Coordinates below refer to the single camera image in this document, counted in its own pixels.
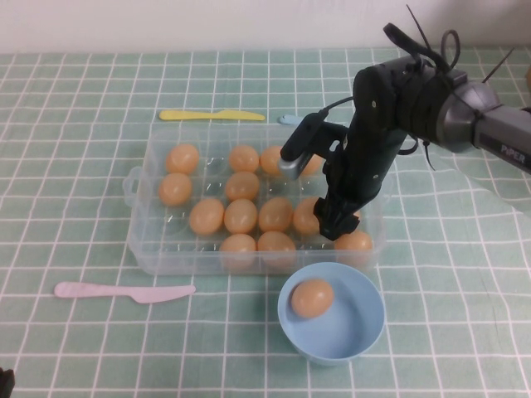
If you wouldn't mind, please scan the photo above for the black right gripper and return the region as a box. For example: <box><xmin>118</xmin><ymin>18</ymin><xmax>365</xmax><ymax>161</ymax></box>
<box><xmin>313</xmin><ymin>126</ymin><xmax>407</xmax><ymax>242</ymax></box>

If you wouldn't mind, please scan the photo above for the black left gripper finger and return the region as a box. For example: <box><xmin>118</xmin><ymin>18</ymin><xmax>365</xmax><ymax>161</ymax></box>
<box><xmin>0</xmin><ymin>366</ymin><xmax>16</xmax><ymax>398</ymax></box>

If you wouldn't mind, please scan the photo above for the clear plastic egg box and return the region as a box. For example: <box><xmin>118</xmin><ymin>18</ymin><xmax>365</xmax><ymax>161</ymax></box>
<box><xmin>122</xmin><ymin>119</ymin><xmax>393</xmax><ymax>278</ymax></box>

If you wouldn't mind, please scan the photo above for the black zip tie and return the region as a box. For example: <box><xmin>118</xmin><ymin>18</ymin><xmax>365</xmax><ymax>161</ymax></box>
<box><xmin>482</xmin><ymin>46</ymin><xmax>516</xmax><ymax>83</ymax></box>
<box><xmin>405</xmin><ymin>3</ymin><xmax>441</xmax><ymax>67</ymax></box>
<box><xmin>419</xmin><ymin>138</ymin><xmax>437</xmax><ymax>172</ymax></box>

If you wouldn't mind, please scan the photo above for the light blue plastic bowl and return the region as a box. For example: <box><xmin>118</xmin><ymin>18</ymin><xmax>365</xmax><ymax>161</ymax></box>
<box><xmin>276</xmin><ymin>260</ymin><xmax>386</xmax><ymax>366</ymax></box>

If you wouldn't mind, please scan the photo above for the pink plastic knife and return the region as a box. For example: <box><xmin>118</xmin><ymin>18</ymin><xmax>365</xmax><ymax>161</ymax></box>
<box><xmin>53</xmin><ymin>281</ymin><xmax>197</xmax><ymax>305</ymax></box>

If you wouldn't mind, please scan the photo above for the yellow plastic knife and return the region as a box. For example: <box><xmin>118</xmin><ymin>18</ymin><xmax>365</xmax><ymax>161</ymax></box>
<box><xmin>158</xmin><ymin>109</ymin><xmax>266</xmax><ymax>123</ymax></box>

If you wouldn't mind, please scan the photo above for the green checked tablecloth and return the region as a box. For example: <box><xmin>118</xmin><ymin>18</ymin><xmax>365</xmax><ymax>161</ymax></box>
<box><xmin>0</xmin><ymin>45</ymin><xmax>531</xmax><ymax>398</ymax></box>

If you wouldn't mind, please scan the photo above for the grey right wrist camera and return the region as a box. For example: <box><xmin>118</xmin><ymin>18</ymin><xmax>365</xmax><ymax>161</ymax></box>
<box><xmin>278</xmin><ymin>110</ymin><xmax>350</xmax><ymax>182</ymax></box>

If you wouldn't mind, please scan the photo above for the black camera cable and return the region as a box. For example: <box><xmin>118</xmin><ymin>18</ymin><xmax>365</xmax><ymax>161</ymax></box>
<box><xmin>315</xmin><ymin>95</ymin><xmax>358</xmax><ymax>122</ymax></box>

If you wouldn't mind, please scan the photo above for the black cable loop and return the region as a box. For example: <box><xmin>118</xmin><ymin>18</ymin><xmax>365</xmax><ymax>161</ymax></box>
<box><xmin>382</xmin><ymin>22</ymin><xmax>462</xmax><ymax>78</ymax></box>

